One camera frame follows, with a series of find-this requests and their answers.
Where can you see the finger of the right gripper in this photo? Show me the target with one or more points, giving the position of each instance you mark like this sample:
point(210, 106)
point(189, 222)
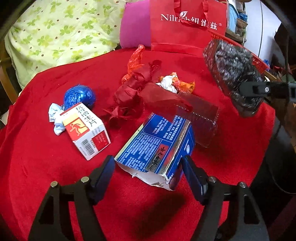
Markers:
point(264, 89)

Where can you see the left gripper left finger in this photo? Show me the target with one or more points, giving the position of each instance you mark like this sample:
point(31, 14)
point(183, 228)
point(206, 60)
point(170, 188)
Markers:
point(100, 178)

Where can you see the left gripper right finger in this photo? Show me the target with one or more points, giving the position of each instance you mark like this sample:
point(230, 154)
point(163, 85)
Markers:
point(196, 178)

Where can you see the black patterned wrapper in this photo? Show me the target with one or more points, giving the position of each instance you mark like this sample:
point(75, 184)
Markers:
point(230, 66)

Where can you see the red white medicine box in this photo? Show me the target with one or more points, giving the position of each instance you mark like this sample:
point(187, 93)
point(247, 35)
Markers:
point(86, 130)

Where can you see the clear plastic tray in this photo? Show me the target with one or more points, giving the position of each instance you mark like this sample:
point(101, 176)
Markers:
point(203, 116)

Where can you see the blue medicine box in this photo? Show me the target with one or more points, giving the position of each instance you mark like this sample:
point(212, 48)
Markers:
point(154, 151)

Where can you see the orange snack wrapper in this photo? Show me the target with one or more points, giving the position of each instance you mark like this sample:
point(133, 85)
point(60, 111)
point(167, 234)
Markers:
point(181, 86)

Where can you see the light blue mask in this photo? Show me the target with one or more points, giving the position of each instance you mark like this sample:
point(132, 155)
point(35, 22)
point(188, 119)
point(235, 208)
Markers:
point(54, 113)

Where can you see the white paper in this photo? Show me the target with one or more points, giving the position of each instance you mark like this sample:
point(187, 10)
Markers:
point(167, 83)

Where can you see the blue plastic bag ball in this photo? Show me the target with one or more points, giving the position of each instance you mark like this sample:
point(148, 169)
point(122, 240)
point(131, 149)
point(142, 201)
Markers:
point(77, 94)

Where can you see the red plastic bag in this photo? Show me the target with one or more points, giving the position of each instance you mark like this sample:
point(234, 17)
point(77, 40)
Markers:
point(134, 63)

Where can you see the red paper gift bag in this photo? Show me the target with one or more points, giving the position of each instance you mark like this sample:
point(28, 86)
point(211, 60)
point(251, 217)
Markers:
point(185, 26)

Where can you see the green clover quilt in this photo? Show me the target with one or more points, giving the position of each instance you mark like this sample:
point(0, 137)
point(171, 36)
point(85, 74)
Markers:
point(54, 33)

